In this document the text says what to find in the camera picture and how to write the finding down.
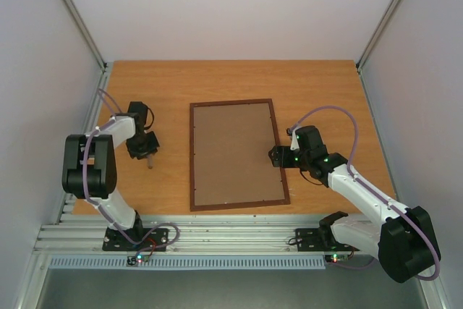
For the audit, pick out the left aluminium corner post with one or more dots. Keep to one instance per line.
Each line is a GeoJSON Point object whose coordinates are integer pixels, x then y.
{"type": "Point", "coordinates": [85, 33]}

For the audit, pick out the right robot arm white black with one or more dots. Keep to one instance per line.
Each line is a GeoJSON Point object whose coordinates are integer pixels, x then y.
{"type": "Point", "coordinates": [400, 238]}

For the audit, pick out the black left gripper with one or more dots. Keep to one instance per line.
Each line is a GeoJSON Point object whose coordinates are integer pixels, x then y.
{"type": "Point", "coordinates": [135, 153]}

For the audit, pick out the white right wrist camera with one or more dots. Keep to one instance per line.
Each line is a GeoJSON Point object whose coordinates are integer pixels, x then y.
{"type": "Point", "coordinates": [294, 146]}

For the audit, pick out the aluminium corner post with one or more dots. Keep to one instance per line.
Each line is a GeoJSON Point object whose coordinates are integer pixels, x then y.
{"type": "Point", "coordinates": [385, 19]}
{"type": "Point", "coordinates": [85, 33]}

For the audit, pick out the right aluminium corner post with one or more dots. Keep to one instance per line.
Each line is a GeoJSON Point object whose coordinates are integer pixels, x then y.
{"type": "Point", "coordinates": [385, 19]}

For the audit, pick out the right small circuit board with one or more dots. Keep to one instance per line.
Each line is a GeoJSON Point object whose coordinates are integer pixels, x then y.
{"type": "Point", "coordinates": [338, 258]}

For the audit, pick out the brown wooden picture frame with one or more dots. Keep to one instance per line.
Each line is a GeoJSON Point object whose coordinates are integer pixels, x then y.
{"type": "Point", "coordinates": [191, 153]}

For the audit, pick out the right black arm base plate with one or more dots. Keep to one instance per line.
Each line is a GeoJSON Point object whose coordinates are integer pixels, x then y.
{"type": "Point", "coordinates": [309, 240]}

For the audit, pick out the left small circuit board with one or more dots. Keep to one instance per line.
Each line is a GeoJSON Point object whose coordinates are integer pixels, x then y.
{"type": "Point", "coordinates": [137, 260]}

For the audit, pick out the aluminium rail base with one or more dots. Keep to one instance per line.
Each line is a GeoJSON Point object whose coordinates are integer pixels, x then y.
{"type": "Point", "coordinates": [207, 234]}

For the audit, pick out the grey slotted cable duct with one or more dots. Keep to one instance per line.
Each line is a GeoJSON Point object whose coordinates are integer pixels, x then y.
{"type": "Point", "coordinates": [189, 262]}

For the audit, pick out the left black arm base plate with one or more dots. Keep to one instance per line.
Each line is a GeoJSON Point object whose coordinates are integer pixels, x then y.
{"type": "Point", "coordinates": [115, 241]}

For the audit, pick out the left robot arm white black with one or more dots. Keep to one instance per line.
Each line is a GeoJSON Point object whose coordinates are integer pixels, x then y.
{"type": "Point", "coordinates": [89, 168]}

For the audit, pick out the small circuit board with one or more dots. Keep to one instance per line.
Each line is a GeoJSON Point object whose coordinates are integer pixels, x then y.
{"type": "Point", "coordinates": [338, 258]}
{"type": "Point", "coordinates": [137, 260]}

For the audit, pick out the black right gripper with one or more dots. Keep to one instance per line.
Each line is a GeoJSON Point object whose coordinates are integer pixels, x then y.
{"type": "Point", "coordinates": [277, 156]}

